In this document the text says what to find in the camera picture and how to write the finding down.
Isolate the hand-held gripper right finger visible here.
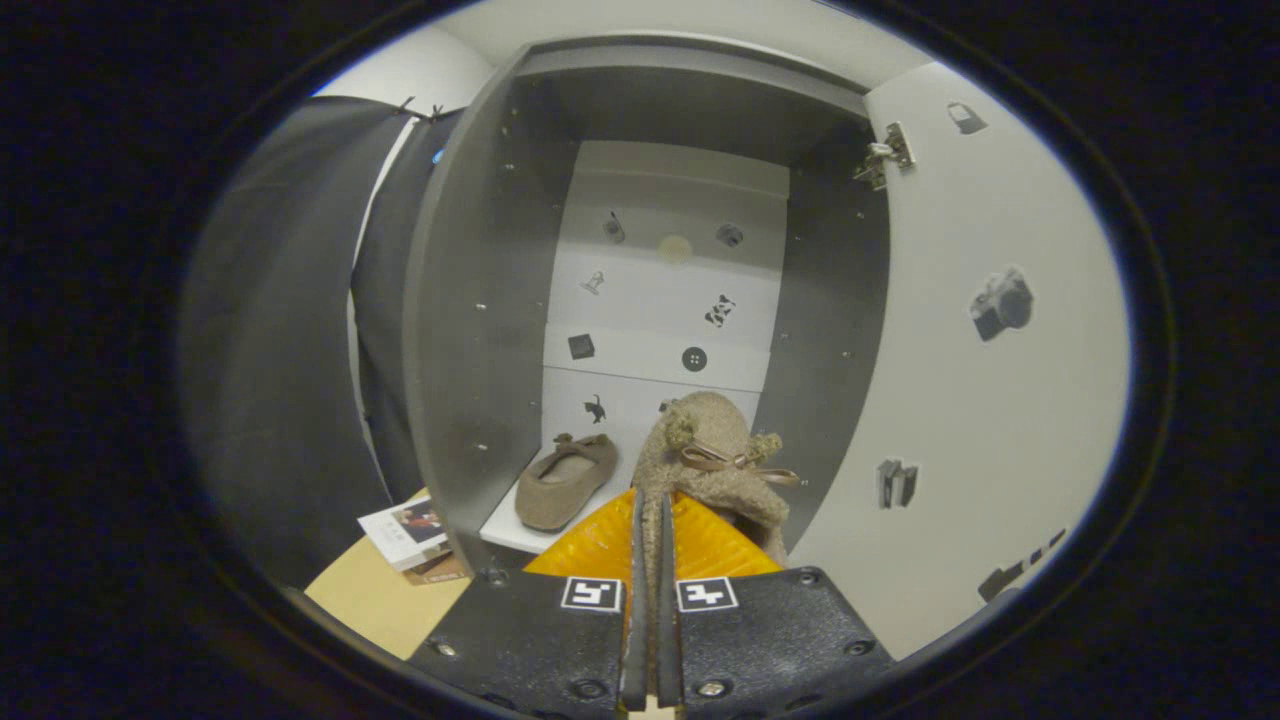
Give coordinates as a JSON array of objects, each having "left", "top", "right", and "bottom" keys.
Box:
[{"left": 655, "top": 490, "right": 896, "bottom": 716}]

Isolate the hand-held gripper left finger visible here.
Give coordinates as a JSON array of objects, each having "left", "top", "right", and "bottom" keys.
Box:
[{"left": 410, "top": 487, "right": 651, "bottom": 716}]

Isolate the brown fuzzy shoe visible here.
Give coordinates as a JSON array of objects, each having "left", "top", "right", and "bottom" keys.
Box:
[
  {"left": 632, "top": 391, "right": 801, "bottom": 701},
  {"left": 514, "top": 432, "right": 620, "bottom": 532}
]

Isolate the grey shoe cabinet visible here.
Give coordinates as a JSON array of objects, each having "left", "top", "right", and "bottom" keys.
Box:
[{"left": 402, "top": 35, "right": 893, "bottom": 576}]

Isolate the metal door hinge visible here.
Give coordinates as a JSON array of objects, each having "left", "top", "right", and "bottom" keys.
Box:
[{"left": 852, "top": 121, "right": 916, "bottom": 191}]

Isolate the brown book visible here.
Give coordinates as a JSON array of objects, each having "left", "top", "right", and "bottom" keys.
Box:
[{"left": 403, "top": 552, "right": 471, "bottom": 586}]

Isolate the white book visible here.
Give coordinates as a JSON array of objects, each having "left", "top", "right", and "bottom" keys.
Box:
[{"left": 357, "top": 497, "right": 453, "bottom": 572}]

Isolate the black backdrop cloth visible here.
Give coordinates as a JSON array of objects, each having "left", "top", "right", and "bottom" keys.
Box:
[{"left": 178, "top": 95, "right": 466, "bottom": 591}]

